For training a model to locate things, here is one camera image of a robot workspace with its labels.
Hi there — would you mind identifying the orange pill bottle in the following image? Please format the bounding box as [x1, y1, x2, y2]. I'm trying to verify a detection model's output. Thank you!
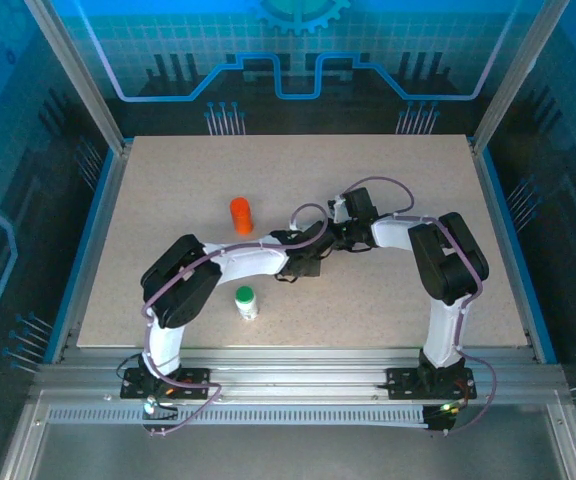
[231, 208, 255, 235]

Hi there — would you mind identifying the white pill bottle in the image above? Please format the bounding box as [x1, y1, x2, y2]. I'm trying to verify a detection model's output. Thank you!
[235, 295, 260, 321]

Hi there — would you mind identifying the small lit circuit board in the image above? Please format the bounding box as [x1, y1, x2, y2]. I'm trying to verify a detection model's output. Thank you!
[140, 392, 179, 419]
[423, 401, 458, 435]

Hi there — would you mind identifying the blue printed back panel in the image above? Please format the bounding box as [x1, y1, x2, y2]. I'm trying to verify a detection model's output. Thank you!
[50, 0, 559, 137]

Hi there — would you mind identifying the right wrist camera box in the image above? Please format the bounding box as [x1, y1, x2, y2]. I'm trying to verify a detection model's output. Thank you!
[327, 195, 350, 224]

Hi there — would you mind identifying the aluminium mounting rail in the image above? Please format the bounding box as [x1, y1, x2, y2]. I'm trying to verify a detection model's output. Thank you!
[35, 347, 564, 399]

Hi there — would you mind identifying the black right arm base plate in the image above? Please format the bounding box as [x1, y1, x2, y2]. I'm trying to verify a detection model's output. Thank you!
[385, 367, 478, 401]

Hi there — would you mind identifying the grey slotted cable duct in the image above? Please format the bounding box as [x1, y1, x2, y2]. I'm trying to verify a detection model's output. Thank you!
[47, 405, 427, 426]

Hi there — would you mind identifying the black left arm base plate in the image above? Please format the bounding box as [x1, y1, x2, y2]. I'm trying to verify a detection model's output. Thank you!
[120, 367, 213, 401]

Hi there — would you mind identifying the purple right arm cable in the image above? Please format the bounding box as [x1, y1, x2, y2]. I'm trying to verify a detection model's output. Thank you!
[340, 177, 499, 435]

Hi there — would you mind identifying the aluminium frame post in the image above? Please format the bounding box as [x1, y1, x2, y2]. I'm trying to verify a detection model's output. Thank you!
[23, 0, 130, 154]
[470, 0, 572, 154]

